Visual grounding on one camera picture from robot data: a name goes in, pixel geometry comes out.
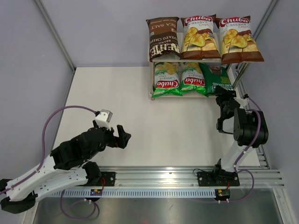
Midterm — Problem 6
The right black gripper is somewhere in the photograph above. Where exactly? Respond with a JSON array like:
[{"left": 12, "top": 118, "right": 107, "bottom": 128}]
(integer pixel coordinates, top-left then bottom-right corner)
[{"left": 215, "top": 84, "right": 236, "bottom": 118}]

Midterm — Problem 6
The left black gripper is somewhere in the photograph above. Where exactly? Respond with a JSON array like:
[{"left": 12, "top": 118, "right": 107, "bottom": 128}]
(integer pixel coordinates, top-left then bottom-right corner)
[{"left": 86, "top": 120, "right": 131, "bottom": 160}]

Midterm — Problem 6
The green Real chips bag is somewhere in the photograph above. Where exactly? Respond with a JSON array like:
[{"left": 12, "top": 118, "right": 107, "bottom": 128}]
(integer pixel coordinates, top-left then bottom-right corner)
[{"left": 199, "top": 63, "right": 233, "bottom": 97}]

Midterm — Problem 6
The green Chuba bag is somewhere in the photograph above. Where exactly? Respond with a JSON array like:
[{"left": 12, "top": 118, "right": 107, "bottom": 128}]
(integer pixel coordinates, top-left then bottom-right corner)
[
  {"left": 152, "top": 62, "right": 183, "bottom": 98},
  {"left": 180, "top": 62, "right": 209, "bottom": 97}
]

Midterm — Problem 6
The brown Chuba bag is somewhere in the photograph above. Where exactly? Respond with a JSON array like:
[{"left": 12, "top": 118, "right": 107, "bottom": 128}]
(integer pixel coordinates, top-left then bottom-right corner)
[
  {"left": 215, "top": 16, "right": 264, "bottom": 64},
  {"left": 181, "top": 14, "right": 221, "bottom": 60}
]

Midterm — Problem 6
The brown Kettle sea salt bag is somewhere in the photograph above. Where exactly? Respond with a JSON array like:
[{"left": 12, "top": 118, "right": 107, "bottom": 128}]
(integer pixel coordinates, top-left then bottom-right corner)
[{"left": 146, "top": 17, "right": 182, "bottom": 62}]

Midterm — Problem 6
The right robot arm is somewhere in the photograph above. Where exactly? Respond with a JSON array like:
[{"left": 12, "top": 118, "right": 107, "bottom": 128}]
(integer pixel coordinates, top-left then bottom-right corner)
[{"left": 211, "top": 86, "right": 269, "bottom": 186}]

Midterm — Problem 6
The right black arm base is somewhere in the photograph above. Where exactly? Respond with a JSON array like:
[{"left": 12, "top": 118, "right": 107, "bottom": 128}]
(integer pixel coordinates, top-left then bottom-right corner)
[{"left": 197, "top": 171, "right": 240, "bottom": 187}]

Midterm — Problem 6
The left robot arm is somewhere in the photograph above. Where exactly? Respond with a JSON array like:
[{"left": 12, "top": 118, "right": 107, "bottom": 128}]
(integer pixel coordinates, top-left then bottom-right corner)
[{"left": 0, "top": 125, "right": 131, "bottom": 214}]

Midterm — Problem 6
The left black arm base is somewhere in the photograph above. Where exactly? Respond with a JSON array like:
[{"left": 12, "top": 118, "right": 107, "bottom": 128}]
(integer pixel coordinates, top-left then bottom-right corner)
[{"left": 100, "top": 171, "right": 116, "bottom": 187}]

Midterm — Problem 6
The white two-tier shelf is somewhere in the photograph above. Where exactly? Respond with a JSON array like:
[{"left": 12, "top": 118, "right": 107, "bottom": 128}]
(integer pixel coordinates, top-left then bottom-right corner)
[{"left": 149, "top": 54, "right": 249, "bottom": 100}]

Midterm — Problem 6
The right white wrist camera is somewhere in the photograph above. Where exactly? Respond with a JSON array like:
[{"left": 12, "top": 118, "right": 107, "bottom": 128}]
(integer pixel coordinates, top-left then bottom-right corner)
[{"left": 234, "top": 97, "right": 249, "bottom": 108}]

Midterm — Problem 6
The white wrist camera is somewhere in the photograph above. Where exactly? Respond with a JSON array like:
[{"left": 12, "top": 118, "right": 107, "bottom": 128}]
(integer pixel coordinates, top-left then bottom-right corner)
[
  {"left": 234, "top": 97, "right": 249, "bottom": 108},
  {"left": 93, "top": 109, "right": 113, "bottom": 130}
]

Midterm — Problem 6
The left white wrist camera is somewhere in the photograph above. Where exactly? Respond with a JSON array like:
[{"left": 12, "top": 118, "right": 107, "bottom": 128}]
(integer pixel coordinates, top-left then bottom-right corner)
[{"left": 93, "top": 109, "right": 113, "bottom": 130}]

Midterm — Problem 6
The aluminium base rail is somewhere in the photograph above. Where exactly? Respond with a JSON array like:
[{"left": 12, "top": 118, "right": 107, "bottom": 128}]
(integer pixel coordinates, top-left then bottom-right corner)
[{"left": 64, "top": 167, "right": 284, "bottom": 198}]

